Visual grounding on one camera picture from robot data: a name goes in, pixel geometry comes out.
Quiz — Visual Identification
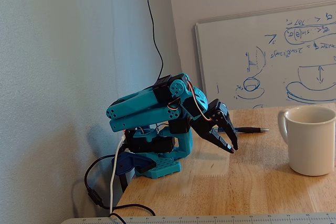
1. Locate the black power cable with ferrite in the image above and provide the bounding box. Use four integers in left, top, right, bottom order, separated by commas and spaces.
84, 154, 156, 221

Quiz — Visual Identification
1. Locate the white ceramic mug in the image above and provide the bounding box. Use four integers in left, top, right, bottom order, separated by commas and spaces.
277, 105, 336, 177

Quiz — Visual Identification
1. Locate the thin black hanging cable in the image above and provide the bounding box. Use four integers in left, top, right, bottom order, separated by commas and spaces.
147, 0, 164, 80

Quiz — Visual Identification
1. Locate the blue table clamp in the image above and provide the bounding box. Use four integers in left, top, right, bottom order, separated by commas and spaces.
111, 152, 157, 194

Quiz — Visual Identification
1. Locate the grey cutting mat ruler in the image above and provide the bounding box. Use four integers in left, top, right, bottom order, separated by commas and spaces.
60, 212, 336, 224

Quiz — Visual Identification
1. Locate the white usb cable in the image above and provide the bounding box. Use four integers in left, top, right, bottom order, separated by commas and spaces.
109, 134, 127, 216

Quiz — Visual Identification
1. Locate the whiteboard with blue writing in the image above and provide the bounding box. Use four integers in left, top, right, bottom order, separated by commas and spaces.
194, 0, 336, 112

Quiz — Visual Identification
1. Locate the black and blue pen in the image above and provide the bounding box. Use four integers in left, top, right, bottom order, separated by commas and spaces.
212, 126, 270, 134

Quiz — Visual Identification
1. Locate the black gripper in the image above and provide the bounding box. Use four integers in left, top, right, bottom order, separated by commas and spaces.
189, 99, 239, 154

